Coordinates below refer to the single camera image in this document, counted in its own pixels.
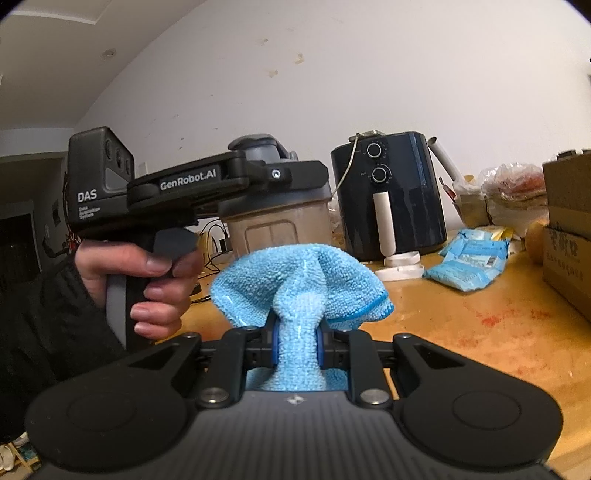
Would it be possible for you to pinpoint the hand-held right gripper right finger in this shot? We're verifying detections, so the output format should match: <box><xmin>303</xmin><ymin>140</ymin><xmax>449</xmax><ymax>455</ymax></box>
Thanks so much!
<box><xmin>316</xmin><ymin>320</ymin><xmax>465</xmax><ymax>409</ymax></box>

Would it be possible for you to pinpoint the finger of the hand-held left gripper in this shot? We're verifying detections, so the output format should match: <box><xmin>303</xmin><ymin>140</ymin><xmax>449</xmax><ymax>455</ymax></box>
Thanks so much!
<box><xmin>238</xmin><ymin>159</ymin><xmax>331</xmax><ymax>206</ymax></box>

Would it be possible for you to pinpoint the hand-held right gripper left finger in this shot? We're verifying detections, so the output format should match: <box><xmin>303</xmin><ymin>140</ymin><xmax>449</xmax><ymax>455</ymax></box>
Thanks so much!
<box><xmin>127</xmin><ymin>320</ymin><xmax>280</xmax><ymax>409</ymax></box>

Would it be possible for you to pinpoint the grey lid shaker bottle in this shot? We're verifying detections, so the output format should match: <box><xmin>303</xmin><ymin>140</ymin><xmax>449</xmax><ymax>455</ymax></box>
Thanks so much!
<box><xmin>217</xmin><ymin>134</ymin><xmax>334</xmax><ymax>260</ymax></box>

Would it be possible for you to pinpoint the blue microfibre cloth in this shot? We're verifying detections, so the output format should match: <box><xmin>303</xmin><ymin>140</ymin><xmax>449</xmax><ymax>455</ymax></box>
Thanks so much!
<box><xmin>210</xmin><ymin>243</ymin><xmax>397</xmax><ymax>393</ymax></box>

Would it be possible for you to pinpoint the person's left forearm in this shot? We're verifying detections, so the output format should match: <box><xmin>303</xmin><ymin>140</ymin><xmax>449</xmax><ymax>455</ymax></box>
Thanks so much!
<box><xmin>0</xmin><ymin>251</ymin><xmax>127</xmax><ymax>444</ymax></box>

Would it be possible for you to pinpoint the person's left hand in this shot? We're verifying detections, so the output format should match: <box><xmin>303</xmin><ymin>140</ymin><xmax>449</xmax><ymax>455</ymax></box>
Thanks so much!
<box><xmin>75</xmin><ymin>240</ymin><xmax>204</xmax><ymax>341</ymax></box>

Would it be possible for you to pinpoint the dark blue air fryer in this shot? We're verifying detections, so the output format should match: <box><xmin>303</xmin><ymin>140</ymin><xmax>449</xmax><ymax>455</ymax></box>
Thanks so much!
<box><xmin>330</xmin><ymin>131</ymin><xmax>448</xmax><ymax>263</ymax></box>

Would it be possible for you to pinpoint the white tube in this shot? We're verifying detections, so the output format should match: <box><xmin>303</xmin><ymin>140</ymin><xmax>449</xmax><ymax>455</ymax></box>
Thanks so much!
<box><xmin>427</xmin><ymin>137</ymin><xmax>462</xmax><ymax>184</ymax></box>

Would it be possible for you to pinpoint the blue snack packet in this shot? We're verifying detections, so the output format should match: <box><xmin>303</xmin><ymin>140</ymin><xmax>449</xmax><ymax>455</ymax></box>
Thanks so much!
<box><xmin>438</xmin><ymin>228</ymin><xmax>511</xmax><ymax>259</ymax></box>
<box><xmin>422</xmin><ymin>251</ymin><xmax>508</xmax><ymax>293</ymax></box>

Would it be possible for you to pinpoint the yellow snack packet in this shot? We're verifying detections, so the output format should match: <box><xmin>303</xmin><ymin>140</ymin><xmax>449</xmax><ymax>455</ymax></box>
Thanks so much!
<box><xmin>489</xmin><ymin>226</ymin><xmax>525</xmax><ymax>253</ymax></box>

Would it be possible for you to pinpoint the clear bag with red food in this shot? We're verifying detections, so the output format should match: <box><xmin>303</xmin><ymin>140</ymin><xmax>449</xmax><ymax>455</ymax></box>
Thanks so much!
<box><xmin>482</xmin><ymin>162</ymin><xmax>548</xmax><ymax>236</ymax></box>

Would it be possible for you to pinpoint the round brown fruit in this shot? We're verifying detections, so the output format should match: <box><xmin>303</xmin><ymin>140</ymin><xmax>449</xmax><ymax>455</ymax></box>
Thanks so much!
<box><xmin>526</xmin><ymin>220</ymin><xmax>550</xmax><ymax>265</ymax></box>

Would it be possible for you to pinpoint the printed cardboard box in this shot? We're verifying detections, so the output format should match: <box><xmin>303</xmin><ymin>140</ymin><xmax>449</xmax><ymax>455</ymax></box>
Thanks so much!
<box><xmin>542</xmin><ymin>224</ymin><xmax>591</xmax><ymax>310</ymax></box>

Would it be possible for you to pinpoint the plain cardboard box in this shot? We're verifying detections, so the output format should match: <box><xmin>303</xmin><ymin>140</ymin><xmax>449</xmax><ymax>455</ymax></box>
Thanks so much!
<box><xmin>542</xmin><ymin>150</ymin><xmax>591</xmax><ymax>228</ymax></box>

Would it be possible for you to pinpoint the beige cable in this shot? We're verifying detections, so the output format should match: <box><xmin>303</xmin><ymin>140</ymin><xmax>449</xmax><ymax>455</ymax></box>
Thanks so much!
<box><xmin>334</xmin><ymin>134</ymin><xmax>362</xmax><ymax>195</ymax></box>

